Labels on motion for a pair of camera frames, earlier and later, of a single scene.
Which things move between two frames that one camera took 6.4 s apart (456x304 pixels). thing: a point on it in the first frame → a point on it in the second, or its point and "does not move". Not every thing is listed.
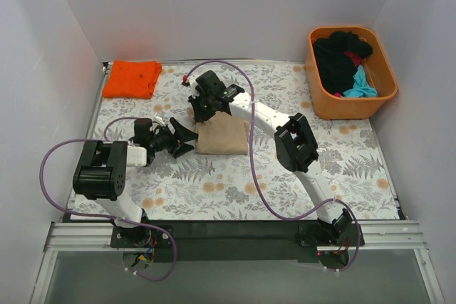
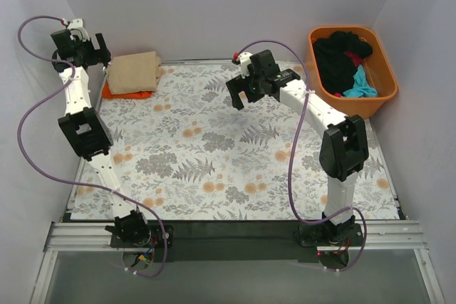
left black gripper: [174, 138] → [95, 51]
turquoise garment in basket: [361, 88] does not move
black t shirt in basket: [337, 72] does not move
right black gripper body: [199, 109] → [244, 83]
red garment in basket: [357, 60] does not move
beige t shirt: [221, 134] → [134, 72]
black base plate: [235, 240] does not move
